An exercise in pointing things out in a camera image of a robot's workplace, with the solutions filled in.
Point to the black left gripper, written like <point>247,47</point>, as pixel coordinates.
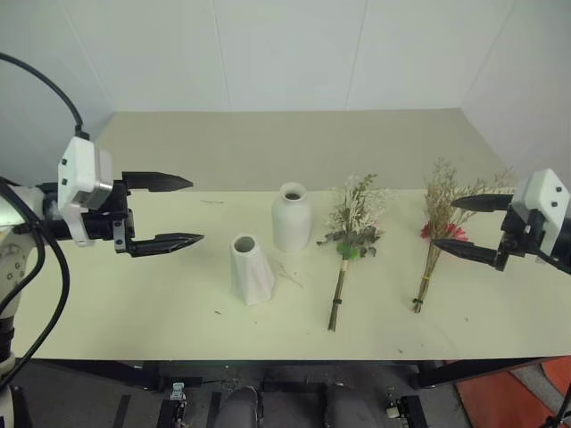
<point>105,225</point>

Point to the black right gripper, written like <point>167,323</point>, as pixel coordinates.
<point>519,236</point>

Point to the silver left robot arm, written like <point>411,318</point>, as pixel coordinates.
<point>13,267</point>

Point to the white twisted ceramic vase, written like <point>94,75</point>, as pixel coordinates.
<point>252,276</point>

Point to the white bottle-shaped ceramic vase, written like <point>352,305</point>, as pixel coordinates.
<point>292,227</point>

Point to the dried beige bouquet red flower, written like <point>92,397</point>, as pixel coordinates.
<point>439,209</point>

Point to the single small dried twig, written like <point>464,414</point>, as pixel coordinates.
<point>212,202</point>

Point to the green and white flower bouquet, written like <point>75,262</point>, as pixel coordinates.
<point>352,223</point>

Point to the loose thin dried twigs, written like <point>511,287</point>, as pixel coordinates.
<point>290,276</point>

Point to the orange red floor mat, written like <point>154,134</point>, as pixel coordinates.
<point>513,397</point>

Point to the small grey caster wheel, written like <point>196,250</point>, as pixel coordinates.
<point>177,389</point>
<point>392,409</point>

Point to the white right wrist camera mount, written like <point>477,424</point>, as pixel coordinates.
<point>542,187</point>

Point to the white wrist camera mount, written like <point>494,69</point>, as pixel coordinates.
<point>80,169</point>
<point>542,187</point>

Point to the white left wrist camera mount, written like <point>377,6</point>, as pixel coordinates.
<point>80,169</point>

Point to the black metal table frame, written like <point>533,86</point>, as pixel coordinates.
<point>312,367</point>

